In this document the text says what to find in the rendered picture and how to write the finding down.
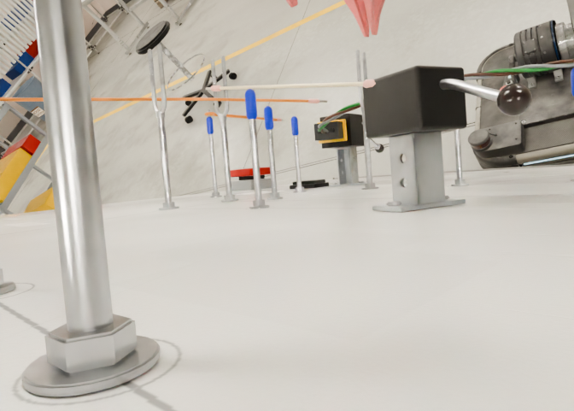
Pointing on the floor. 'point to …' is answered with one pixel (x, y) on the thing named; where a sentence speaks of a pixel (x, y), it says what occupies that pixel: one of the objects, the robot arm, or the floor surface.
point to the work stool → (176, 63)
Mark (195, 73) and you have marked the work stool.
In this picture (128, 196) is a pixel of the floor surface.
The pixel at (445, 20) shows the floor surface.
